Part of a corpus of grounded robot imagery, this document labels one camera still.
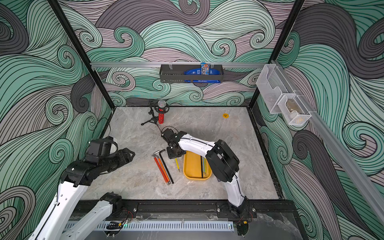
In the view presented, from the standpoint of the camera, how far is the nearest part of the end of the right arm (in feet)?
2.16

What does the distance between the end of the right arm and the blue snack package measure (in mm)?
358

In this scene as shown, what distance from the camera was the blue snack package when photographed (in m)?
0.91
